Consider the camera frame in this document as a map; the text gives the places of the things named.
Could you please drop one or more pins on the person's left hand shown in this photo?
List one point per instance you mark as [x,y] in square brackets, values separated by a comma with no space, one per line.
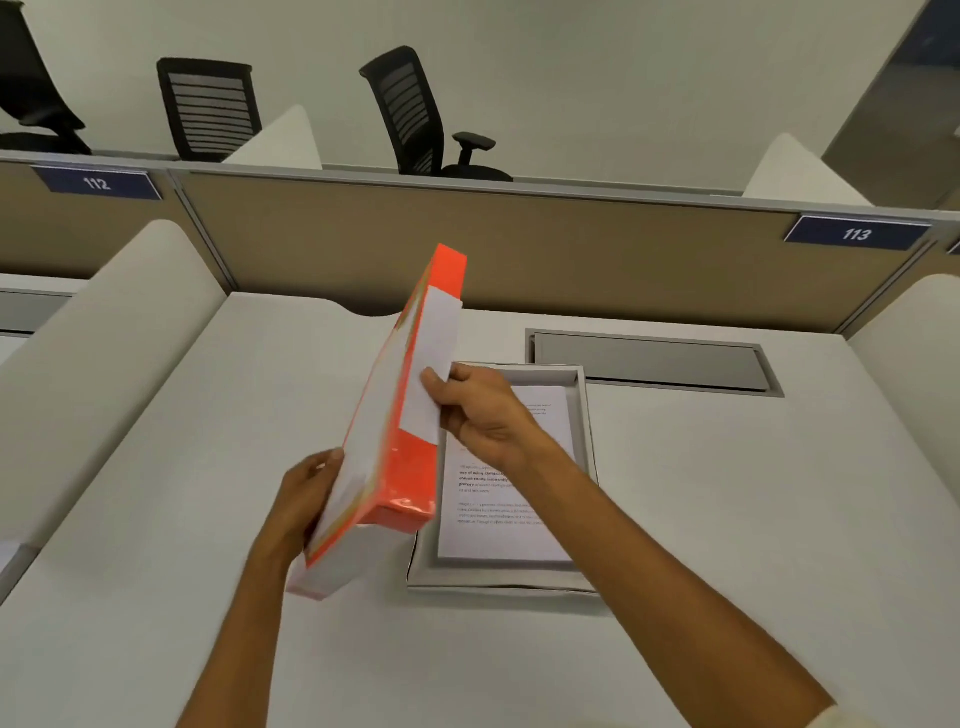
[289,510]

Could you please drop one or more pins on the person's right hand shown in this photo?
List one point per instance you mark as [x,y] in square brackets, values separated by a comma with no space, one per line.
[491,420]

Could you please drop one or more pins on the person's left thumb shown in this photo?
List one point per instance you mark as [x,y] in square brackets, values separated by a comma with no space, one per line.
[321,463]

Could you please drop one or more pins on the person's right fingers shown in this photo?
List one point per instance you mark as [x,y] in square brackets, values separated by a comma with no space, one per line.
[457,427]

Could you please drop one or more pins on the orange and white paper ream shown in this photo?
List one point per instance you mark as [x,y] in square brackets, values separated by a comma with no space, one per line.
[390,420]

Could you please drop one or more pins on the person's right forearm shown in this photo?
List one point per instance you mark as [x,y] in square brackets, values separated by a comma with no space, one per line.
[660,600]

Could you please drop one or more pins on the person's left forearm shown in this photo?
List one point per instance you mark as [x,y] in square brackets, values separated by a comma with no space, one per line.
[229,645]

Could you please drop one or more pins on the printed white paper sheet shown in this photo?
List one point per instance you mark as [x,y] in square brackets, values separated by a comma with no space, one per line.
[487,525]

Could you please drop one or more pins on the white paper tray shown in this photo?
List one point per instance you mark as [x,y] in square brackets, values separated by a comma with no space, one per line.
[581,420]

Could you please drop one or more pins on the beige desk partition panel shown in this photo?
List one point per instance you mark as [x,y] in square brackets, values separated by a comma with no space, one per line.
[585,262]
[82,232]
[926,270]

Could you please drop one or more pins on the white curved desk divider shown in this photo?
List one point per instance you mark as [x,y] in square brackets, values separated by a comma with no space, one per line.
[281,146]
[97,360]

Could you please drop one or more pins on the black office chair with armrest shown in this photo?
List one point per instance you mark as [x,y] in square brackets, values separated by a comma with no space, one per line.
[409,112]

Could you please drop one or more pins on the blue desk number plate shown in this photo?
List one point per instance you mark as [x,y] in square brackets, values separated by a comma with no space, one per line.
[96,184]
[856,234]

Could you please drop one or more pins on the black slatted office chair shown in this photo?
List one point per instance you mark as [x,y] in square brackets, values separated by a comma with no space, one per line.
[210,105]

